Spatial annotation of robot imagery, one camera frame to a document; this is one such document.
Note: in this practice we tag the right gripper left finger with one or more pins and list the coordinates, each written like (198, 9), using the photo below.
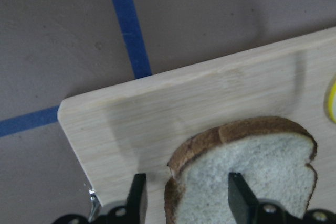
(136, 200)

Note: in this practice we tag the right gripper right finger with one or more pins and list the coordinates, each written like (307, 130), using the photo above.
(242, 201)

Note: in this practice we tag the white bread slice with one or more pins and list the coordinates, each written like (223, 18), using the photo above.
(273, 154)

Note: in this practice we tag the wooden cutting board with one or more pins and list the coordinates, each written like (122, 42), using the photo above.
(134, 127)

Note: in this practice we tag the lemon slice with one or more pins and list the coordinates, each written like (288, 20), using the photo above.
(330, 100)

